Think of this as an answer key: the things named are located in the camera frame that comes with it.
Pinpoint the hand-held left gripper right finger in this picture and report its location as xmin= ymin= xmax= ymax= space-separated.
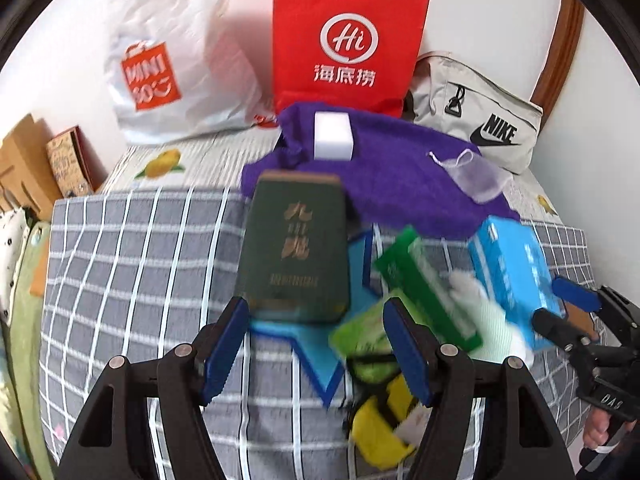
xmin=382 ymin=296 xmax=573 ymax=480

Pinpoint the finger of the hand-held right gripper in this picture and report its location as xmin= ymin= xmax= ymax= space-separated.
xmin=531 ymin=309 xmax=601 ymax=357
xmin=551 ymin=276 xmax=607 ymax=316

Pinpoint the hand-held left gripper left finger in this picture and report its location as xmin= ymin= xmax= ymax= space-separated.
xmin=57 ymin=296 xmax=251 ymax=480

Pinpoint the light green tissue pack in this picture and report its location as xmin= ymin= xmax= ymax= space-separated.
xmin=329 ymin=302 xmax=401 ymax=367

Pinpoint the white knit glove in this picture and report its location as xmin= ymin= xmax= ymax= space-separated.
xmin=445 ymin=270 xmax=533 ymax=361

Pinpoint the yellow and black pouch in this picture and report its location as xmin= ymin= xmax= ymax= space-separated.
xmin=344 ymin=352 xmax=427 ymax=471

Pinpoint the green packet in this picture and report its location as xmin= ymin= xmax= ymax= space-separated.
xmin=375 ymin=226 xmax=483 ymax=353

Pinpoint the purple towel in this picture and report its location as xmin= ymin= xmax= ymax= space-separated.
xmin=241 ymin=102 xmax=521 ymax=241

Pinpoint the person's right hand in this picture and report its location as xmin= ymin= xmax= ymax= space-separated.
xmin=582 ymin=402 xmax=625 ymax=455

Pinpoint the blue tissue box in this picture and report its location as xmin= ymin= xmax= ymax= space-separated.
xmin=467 ymin=215 xmax=568 ymax=353

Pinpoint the blue star-shaped felt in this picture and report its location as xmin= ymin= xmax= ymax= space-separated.
xmin=250 ymin=230 xmax=381 ymax=408

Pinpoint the grey plaid blanket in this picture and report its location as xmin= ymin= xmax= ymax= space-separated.
xmin=39 ymin=185 xmax=601 ymax=480

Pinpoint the dark green box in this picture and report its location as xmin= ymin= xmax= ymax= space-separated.
xmin=234 ymin=170 xmax=352 ymax=323

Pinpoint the fruit-print bed sheet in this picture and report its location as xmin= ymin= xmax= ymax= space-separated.
xmin=97 ymin=130 xmax=566 ymax=218

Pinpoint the green cloth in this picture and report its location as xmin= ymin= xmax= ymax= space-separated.
xmin=0 ymin=220 xmax=57 ymax=480

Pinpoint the grey sling bag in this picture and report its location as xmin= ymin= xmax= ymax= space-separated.
xmin=407 ymin=51 xmax=545 ymax=175

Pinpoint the white dotted cloth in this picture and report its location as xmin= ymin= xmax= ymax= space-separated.
xmin=0 ymin=207 xmax=32 ymax=321

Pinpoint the white sponge block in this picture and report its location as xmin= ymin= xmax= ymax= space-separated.
xmin=313 ymin=112 xmax=357 ymax=161

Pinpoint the brown printed box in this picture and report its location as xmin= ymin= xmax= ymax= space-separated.
xmin=46 ymin=126 xmax=108 ymax=196

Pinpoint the brown cardboard box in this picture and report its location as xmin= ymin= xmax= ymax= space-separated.
xmin=0 ymin=114 xmax=63 ymax=221

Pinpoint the white plastic shopping bag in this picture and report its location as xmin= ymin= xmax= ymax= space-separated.
xmin=102 ymin=0 xmax=277 ymax=146

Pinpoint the red paper bag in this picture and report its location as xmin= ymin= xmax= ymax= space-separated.
xmin=271 ymin=0 xmax=432 ymax=119

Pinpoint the wooden door frame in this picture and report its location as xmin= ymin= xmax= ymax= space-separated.
xmin=530 ymin=0 xmax=586 ymax=111

